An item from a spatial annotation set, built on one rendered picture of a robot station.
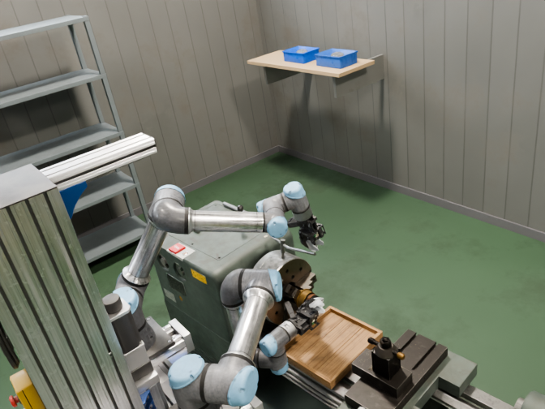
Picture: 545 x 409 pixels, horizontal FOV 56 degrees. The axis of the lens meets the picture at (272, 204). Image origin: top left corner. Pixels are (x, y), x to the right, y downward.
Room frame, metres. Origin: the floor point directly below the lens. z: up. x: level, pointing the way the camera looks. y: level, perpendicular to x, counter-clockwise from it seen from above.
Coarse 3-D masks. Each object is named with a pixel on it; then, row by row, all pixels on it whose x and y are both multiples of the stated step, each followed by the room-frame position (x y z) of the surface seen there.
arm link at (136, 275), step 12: (156, 192) 1.75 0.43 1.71; (168, 192) 1.70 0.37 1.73; (180, 192) 1.74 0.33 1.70; (156, 228) 1.68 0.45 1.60; (144, 240) 1.69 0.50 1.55; (156, 240) 1.68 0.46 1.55; (144, 252) 1.68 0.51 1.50; (156, 252) 1.69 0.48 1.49; (132, 264) 1.69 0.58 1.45; (144, 264) 1.67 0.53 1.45; (120, 276) 1.71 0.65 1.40; (132, 276) 1.67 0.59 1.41; (144, 276) 1.68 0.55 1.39; (144, 288) 1.68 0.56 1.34
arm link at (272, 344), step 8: (280, 328) 1.56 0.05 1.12; (272, 336) 1.52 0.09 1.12; (280, 336) 1.53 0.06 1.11; (288, 336) 1.54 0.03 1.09; (264, 344) 1.49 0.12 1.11; (272, 344) 1.49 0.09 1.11; (280, 344) 1.50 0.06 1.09; (264, 352) 1.50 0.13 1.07; (272, 352) 1.48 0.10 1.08; (280, 352) 1.50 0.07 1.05
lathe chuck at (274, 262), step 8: (272, 256) 1.90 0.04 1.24; (288, 256) 1.89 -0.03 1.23; (296, 256) 1.90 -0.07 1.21; (264, 264) 1.86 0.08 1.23; (272, 264) 1.85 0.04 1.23; (280, 264) 1.83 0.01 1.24; (288, 264) 1.84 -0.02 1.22; (296, 264) 1.87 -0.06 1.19; (304, 264) 1.90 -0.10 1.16; (280, 272) 1.81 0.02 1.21; (288, 272) 1.84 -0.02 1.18; (296, 272) 1.87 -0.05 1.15; (304, 272) 1.90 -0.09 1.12; (288, 280) 1.83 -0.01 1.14; (296, 280) 1.86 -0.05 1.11; (280, 304) 1.79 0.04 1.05; (272, 312) 1.76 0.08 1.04; (280, 312) 1.78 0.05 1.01; (272, 320) 1.75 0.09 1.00; (280, 320) 1.78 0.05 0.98
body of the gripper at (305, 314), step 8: (296, 312) 1.66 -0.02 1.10; (304, 312) 1.63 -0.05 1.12; (312, 312) 1.63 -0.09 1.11; (288, 320) 1.61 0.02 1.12; (296, 320) 1.62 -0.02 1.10; (304, 320) 1.61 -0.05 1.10; (312, 320) 1.61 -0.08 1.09; (296, 328) 1.57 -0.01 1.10; (304, 328) 1.58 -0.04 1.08; (312, 328) 1.61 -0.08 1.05
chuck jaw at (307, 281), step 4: (308, 272) 1.91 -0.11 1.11; (304, 276) 1.89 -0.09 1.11; (308, 276) 1.88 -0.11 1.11; (312, 276) 1.88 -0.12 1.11; (300, 280) 1.87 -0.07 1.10; (304, 280) 1.86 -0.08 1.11; (308, 280) 1.86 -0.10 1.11; (312, 280) 1.87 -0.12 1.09; (316, 280) 1.89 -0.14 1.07; (292, 284) 1.87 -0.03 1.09; (296, 284) 1.85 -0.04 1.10; (300, 284) 1.84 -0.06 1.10; (304, 284) 1.84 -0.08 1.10; (308, 284) 1.83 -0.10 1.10; (312, 284) 1.84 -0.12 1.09; (300, 288) 1.82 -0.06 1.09; (304, 288) 1.81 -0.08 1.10; (308, 288) 1.80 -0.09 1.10; (312, 288) 1.84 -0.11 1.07
